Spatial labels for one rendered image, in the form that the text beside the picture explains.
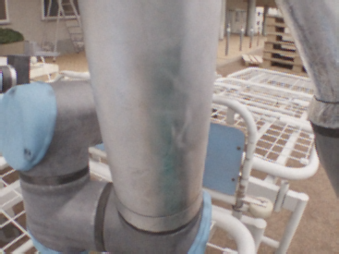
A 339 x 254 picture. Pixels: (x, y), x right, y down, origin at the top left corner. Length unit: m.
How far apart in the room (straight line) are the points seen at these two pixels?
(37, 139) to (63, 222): 0.10
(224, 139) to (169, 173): 0.44
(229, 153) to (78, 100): 0.43
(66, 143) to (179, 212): 0.14
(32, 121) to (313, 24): 0.29
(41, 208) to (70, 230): 0.04
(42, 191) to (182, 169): 0.17
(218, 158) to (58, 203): 0.44
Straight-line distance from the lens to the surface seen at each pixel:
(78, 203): 0.30
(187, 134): 0.16
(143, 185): 0.19
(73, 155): 0.28
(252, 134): 0.59
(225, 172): 0.66
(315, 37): 0.29
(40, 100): 0.26
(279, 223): 1.45
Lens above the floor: 0.95
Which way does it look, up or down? 24 degrees down
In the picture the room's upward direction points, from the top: 2 degrees clockwise
